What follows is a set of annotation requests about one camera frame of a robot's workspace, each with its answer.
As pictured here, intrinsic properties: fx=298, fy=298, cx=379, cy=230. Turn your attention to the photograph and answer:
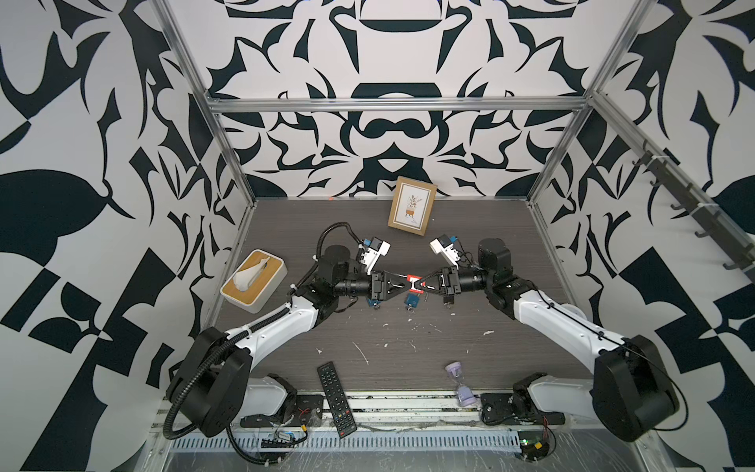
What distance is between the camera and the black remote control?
28.7 inches

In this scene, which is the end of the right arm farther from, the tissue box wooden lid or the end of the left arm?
the tissue box wooden lid

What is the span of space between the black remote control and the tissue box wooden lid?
0.96ft

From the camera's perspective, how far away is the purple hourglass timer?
75cm

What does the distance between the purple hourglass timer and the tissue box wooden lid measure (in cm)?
59

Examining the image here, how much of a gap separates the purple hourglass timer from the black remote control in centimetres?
28

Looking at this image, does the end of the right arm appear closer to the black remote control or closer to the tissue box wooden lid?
the black remote control

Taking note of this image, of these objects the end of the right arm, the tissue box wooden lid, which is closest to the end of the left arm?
the end of the right arm

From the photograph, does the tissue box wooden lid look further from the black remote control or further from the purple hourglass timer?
the purple hourglass timer

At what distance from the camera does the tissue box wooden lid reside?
2.94 feet

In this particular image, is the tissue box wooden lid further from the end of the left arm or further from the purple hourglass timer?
the purple hourglass timer

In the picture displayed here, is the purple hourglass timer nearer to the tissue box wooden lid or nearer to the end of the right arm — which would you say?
the end of the right arm
